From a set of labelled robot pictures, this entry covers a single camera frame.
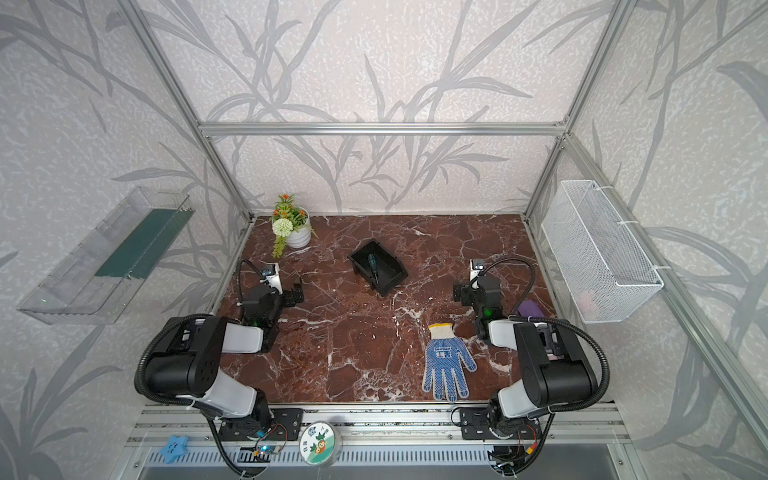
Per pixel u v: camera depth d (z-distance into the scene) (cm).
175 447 69
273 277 82
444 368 83
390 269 105
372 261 104
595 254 64
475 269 82
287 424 73
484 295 72
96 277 64
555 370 45
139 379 43
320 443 64
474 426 73
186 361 46
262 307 73
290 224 98
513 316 63
